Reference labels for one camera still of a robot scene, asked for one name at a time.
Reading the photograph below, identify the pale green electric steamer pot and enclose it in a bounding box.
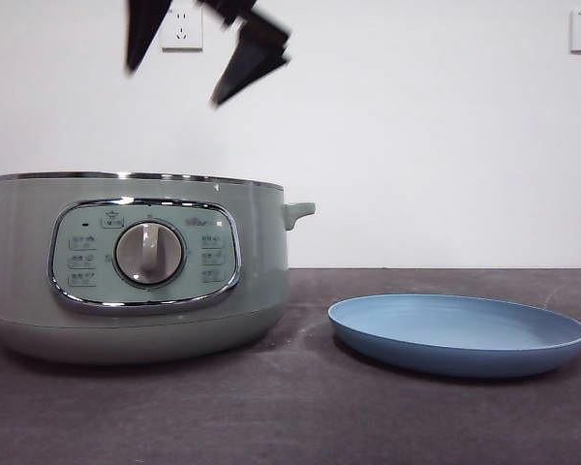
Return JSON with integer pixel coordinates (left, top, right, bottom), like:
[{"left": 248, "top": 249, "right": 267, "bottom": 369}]
[{"left": 0, "top": 170, "right": 317, "bottom": 365}]

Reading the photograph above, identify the blue round plate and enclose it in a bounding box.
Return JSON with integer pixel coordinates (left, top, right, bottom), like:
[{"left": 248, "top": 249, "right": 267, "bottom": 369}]
[{"left": 327, "top": 293, "right": 581, "bottom": 381}]

